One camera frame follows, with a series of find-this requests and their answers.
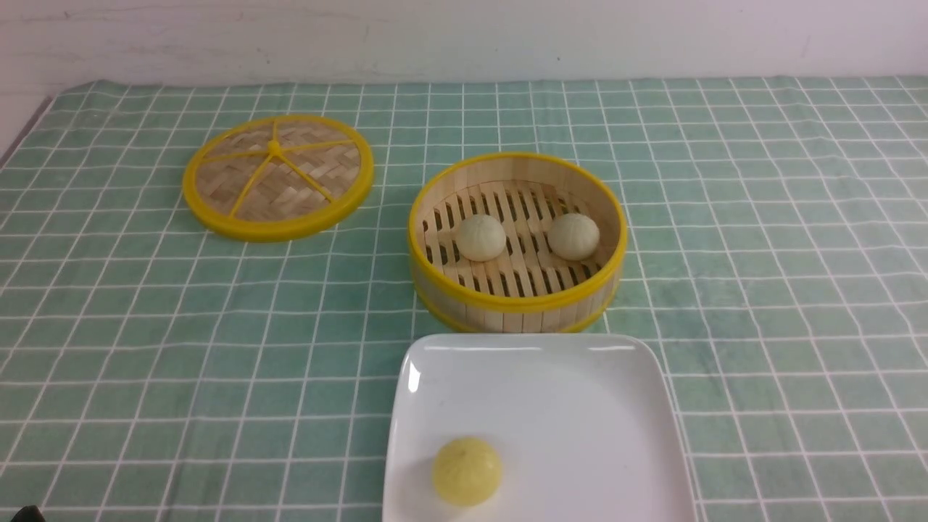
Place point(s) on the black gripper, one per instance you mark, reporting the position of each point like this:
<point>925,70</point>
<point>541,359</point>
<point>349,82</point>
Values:
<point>28,514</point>

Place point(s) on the white steamed bun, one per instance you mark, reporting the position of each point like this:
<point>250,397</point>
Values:
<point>480,238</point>
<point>573,236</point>

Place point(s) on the yellow steamed bun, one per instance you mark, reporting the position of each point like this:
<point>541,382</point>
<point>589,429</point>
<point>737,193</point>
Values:
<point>466,472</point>

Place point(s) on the white square plate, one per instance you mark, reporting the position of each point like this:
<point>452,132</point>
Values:
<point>584,425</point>

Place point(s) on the green checkered tablecloth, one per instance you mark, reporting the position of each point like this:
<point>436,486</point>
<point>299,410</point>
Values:
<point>153,371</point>

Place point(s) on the yellow-rimmed bamboo steamer lid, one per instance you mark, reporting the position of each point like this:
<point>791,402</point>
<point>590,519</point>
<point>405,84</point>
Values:
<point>279,179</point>

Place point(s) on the yellow-rimmed bamboo steamer basket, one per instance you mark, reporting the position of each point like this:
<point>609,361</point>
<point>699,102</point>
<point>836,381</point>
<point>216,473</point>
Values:
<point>527,289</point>

